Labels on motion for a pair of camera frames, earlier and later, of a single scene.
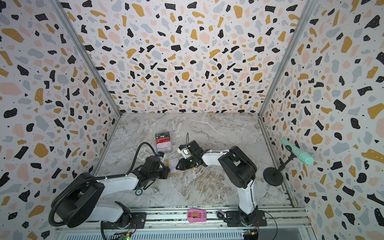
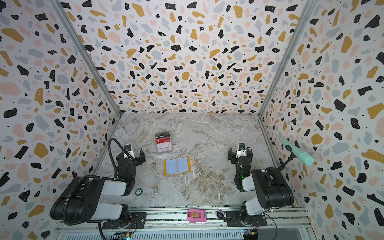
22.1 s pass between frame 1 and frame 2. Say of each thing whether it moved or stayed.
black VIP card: stayed
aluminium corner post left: stayed
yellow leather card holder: stayed
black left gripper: moved
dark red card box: stayed
